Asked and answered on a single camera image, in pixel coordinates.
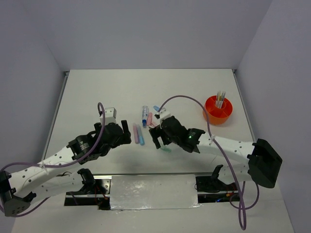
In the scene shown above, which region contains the green correction tape dispenser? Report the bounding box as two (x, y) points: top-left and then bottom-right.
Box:
(160, 146), (172, 153)

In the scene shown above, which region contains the pink correction tape dispenser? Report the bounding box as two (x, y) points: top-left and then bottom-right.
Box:
(146, 112), (153, 126)

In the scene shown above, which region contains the yellow gel pen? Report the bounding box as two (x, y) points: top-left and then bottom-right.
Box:
(218, 91), (222, 108)

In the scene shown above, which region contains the clear blue gel pen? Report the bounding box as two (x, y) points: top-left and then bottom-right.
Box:
(220, 91), (226, 108)

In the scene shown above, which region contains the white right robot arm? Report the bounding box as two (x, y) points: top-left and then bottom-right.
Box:
(149, 116), (282, 190)

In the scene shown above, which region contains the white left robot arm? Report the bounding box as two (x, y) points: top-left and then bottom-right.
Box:
(0, 120), (131, 217)

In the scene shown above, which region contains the pink highlighter marker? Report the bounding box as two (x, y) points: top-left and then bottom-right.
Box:
(133, 123), (139, 144)

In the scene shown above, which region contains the light blue highlighter marker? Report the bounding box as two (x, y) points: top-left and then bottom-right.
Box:
(137, 125), (145, 146)

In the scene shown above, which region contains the clear blue spray bottle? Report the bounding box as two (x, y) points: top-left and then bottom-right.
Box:
(142, 105), (149, 128)

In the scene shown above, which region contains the orange round pen holder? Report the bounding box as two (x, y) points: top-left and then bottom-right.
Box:
(204, 96), (233, 125)

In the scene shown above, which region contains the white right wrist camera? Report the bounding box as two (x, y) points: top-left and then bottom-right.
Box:
(155, 109), (171, 120)

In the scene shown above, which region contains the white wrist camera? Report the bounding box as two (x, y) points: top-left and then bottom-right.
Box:
(100, 107), (117, 125)
(155, 109), (171, 120)

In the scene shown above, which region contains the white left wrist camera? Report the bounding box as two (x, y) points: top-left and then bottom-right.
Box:
(100, 107), (117, 125)

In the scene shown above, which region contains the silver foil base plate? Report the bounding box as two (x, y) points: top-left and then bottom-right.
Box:
(64, 172), (243, 211)

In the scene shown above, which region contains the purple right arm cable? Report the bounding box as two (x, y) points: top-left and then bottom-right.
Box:
(158, 95), (260, 231)

